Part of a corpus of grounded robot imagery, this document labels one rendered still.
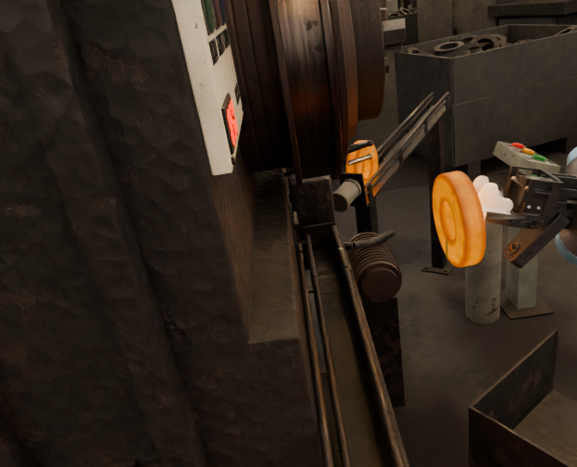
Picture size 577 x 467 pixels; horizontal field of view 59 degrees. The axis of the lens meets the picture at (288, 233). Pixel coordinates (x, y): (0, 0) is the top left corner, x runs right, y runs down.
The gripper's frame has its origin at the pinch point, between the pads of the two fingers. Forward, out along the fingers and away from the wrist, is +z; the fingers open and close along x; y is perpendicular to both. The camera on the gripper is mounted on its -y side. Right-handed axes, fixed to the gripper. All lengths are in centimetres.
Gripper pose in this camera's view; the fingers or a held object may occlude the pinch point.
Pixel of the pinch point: (457, 208)
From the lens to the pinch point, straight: 87.1
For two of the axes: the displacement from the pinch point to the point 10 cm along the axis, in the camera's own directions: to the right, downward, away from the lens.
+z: -9.9, -1.0, -0.9
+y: 1.2, -9.0, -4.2
